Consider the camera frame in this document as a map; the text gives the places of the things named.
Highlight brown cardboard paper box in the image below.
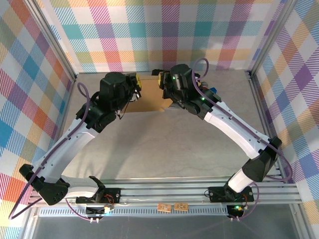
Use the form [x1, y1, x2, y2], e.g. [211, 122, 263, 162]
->
[124, 78, 175, 114]

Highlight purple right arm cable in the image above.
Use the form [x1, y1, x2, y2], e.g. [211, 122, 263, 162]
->
[192, 57, 294, 184]

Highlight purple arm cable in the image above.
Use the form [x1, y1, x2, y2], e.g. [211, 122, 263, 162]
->
[192, 57, 294, 184]
[8, 82, 97, 221]

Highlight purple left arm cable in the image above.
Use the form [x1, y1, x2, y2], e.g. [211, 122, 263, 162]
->
[8, 82, 97, 221]

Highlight aluminium left frame post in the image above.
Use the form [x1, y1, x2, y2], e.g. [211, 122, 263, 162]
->
[24, 0, 78, 82]

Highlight aluminium frame post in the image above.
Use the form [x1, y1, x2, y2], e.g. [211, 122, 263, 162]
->
[245, 0, 300, 78]
[24, 0, 78, 82]

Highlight aluminium side frame rail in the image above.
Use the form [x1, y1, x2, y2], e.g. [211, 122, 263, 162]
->
[246, 71, 285, 178]

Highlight aluminium right frame post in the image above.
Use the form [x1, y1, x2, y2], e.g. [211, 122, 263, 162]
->
[245, 0, 300, 78]

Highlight aluminium base frame rails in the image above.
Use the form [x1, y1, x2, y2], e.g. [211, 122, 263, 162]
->
[26, 176, 303, 208]

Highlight white slotted cable duct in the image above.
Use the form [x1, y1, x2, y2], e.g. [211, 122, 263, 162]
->
[37, 207, 232, 218]

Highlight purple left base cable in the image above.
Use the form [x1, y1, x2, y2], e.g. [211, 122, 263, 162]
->
[65, 198, 107, 223]

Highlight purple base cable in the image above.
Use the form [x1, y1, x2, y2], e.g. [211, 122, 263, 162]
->
[229, 181, 261, 222]
[65, 198, 107, 223]

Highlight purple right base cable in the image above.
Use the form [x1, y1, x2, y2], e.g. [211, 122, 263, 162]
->
[229, 181, 261, 222]

